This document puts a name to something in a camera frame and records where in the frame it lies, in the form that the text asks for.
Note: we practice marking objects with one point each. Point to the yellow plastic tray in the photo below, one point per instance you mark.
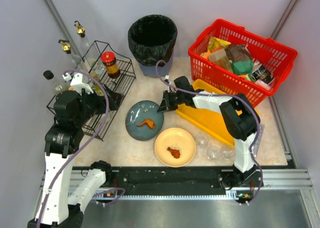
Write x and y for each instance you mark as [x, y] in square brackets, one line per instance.
[207, 120]

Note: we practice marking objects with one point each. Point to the left small glass cup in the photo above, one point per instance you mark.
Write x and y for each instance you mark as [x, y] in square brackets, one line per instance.
[202, 140]

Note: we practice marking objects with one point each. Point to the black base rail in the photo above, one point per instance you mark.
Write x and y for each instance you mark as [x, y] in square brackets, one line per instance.
[183, 181]

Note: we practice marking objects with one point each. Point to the red plastic shopping basket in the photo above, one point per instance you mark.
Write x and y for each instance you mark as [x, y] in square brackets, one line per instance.
[276, 57]

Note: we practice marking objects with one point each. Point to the small yellow seasoning bottle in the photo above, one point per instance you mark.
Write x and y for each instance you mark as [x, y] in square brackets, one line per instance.
[97, 89]

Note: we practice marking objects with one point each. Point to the middle small glass cup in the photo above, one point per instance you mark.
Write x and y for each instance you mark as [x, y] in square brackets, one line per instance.
[213, 153]

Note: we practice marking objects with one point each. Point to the green sponge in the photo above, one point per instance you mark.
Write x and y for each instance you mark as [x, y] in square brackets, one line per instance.
[242, 67]

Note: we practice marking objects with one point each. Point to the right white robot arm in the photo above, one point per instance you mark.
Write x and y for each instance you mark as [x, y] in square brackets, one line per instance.
[244, 163]

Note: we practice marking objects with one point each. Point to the chicken wing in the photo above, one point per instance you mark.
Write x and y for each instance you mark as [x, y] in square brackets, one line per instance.
[148, 122]

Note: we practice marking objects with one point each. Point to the black wire rack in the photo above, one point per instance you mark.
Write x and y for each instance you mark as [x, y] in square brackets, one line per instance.
[119, 85]

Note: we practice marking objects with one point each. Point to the brown cardboard box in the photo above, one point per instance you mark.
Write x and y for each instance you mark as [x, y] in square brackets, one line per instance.
[220, 58]

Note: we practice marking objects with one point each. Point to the trash bin with black bag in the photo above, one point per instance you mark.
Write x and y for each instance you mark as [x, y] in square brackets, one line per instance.
[151, 40]

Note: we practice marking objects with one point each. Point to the yellow snack bag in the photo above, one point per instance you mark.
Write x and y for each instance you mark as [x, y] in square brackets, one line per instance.
[216, 43]

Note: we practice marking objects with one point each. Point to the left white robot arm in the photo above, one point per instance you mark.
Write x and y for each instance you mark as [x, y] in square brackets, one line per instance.
[57, 208]

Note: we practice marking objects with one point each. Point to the black-capped dark sauce bottle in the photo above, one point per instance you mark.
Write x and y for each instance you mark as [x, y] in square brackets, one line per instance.
[58, 85]

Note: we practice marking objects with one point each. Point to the gold-capped glass bottle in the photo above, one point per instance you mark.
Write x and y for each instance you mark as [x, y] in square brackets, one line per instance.
[75, 59]
[87, 48]

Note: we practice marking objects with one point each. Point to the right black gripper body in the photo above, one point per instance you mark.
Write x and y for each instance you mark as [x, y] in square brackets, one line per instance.
[168, 101]

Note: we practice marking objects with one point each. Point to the glass jar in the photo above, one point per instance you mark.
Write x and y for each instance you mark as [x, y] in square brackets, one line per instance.
[111, 85]

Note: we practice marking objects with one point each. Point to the black gold snack packet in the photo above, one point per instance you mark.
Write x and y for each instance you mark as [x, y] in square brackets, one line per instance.
[260, 72]

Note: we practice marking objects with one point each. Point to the right small glass cup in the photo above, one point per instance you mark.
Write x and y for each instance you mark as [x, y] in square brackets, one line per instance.
[228, 151]

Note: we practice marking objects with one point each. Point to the chicken drumstick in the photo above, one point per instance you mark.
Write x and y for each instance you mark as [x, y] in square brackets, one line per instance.
[174, 152]

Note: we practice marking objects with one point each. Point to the cream ceramic plate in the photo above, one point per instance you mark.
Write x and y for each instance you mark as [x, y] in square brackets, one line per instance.
[176, 138]

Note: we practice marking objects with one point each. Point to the red-lidded sauce jar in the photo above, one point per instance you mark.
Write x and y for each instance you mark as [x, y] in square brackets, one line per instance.
[109, 60]

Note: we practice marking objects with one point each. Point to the dark brown snack bag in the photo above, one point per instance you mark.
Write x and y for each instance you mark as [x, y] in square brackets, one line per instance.
[238, 52]

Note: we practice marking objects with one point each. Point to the silver foil packet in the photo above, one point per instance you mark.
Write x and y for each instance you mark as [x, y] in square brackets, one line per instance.
[256, 146]

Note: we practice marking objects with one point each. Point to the small glass cup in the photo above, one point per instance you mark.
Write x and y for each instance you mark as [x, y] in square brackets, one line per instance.
[202, 140]
[213, 153]
[228, 151]

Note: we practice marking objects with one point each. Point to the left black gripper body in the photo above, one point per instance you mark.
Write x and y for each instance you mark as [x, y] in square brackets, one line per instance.
[110, 100]

